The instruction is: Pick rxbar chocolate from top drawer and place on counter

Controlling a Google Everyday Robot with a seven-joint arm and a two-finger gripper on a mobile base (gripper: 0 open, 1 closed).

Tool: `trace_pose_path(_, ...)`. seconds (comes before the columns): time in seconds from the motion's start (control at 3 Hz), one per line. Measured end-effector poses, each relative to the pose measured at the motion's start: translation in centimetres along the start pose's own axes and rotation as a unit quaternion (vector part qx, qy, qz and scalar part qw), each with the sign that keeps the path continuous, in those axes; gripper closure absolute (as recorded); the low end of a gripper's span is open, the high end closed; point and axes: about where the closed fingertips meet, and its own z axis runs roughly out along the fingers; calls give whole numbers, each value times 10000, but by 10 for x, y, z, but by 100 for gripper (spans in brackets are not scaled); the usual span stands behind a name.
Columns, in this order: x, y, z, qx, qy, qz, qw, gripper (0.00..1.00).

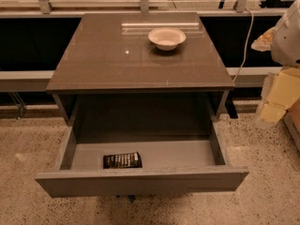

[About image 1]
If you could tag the grey cabinet with counter top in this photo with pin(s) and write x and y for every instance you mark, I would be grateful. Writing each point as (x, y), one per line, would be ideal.
(111, 54)

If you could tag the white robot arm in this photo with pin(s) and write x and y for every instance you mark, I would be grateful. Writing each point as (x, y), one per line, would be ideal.
(285, 45)

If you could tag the metal railing frame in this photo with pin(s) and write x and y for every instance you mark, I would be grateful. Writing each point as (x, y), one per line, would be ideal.
(140, 0)

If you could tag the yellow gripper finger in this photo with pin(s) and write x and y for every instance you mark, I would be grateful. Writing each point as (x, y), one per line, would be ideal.
(263, 42)
(279, 92)

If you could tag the black rxbar chocolate wrapper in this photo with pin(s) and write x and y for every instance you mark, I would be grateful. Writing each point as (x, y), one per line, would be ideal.
(122, 161)

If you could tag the open grey top drawer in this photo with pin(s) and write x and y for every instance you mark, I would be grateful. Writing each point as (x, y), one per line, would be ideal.
(176, 135)

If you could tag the white paper bowl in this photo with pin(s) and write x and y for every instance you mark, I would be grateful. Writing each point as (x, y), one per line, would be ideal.
(167, 38)

